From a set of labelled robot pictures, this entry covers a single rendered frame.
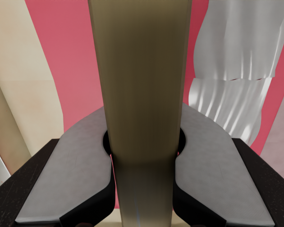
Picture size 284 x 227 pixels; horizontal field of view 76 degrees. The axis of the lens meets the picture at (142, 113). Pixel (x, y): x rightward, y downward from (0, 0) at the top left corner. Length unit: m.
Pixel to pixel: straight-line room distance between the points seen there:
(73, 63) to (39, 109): 0.07
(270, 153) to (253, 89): 0.09
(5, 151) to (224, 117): 0.22
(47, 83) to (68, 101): 0.03
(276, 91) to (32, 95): 0.23
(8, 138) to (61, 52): 0.11
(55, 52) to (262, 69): 0.18
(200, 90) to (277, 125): 0.09
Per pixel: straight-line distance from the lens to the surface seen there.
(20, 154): 0.25
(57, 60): 0.18
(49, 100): 0.20
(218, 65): 0.17
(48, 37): 0.18
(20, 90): 0.21
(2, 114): 0.23
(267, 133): 0.24
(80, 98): 0.19
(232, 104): 0.19
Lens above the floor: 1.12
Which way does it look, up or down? 59 degrees down
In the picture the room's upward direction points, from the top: 177 degrees counter-clockwise
